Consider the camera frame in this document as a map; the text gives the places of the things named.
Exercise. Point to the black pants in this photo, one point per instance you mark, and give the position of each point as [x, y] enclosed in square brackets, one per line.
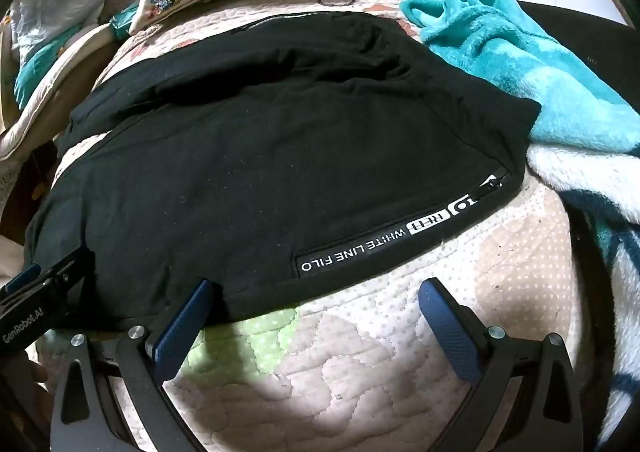
[250, 157]

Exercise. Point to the quilted patterned bed cover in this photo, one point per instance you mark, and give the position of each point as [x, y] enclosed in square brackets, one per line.
[350, 382]

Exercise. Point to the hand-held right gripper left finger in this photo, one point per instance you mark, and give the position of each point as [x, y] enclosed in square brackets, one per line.
[181, 327]

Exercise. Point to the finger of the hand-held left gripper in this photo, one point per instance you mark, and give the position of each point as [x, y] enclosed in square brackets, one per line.
[65, 266]

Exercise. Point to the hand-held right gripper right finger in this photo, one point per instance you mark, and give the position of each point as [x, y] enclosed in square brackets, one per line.
[446, 327]

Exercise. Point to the teal wipes packet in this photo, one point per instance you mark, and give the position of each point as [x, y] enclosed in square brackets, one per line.
[125, 17]

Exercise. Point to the beige seat cushion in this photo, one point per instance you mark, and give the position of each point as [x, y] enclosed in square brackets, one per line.
[65, 65]

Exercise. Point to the teal and white fleece blanket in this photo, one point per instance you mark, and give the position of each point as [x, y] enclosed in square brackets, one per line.
[500, 57]

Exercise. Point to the black furniture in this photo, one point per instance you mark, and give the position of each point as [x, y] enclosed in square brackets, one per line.
[575, 32]

